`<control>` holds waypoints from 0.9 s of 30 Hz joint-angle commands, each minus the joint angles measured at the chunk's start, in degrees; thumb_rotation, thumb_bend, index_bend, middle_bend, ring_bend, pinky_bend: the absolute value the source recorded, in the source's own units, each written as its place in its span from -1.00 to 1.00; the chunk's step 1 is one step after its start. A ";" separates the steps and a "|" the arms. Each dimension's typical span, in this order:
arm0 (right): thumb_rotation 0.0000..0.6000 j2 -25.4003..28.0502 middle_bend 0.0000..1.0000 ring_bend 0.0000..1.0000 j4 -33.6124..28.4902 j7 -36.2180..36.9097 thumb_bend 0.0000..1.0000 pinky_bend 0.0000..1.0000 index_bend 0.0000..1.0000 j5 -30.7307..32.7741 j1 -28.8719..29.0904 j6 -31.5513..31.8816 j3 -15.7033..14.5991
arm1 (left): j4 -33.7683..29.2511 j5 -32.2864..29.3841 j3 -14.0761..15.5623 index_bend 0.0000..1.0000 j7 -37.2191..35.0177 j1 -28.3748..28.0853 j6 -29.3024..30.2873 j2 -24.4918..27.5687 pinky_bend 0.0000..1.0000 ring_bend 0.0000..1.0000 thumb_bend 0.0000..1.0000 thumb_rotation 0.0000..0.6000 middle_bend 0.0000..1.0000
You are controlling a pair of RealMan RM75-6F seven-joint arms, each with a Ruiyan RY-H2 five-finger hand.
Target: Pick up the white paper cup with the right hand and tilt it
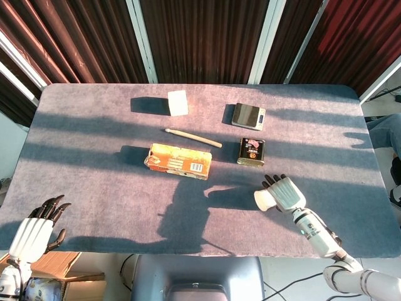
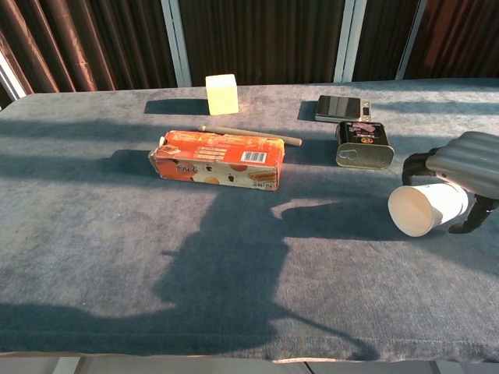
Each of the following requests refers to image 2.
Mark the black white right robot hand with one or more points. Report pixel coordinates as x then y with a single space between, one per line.
471 163

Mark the white round container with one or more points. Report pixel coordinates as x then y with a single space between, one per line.
417 208

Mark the black tin can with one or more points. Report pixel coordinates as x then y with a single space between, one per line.
364 146

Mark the dark red curtain panel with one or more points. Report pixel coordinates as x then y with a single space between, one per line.
261 39
460 39
97 43
384 39

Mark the silver pocket scale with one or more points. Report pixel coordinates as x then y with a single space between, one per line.
337 107

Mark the wooden drumstick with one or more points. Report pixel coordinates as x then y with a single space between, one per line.
253 133

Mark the orange biscuit box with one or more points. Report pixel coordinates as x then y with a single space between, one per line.
218 159

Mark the white foam cube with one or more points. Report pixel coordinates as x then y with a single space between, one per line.
222 95

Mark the blue-grey table cloth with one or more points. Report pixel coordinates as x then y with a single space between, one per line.
117 233

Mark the white window post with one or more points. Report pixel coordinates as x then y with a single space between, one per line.
349 39
410 39
177 43

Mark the white window frame bar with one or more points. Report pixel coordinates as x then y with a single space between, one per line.
9 82

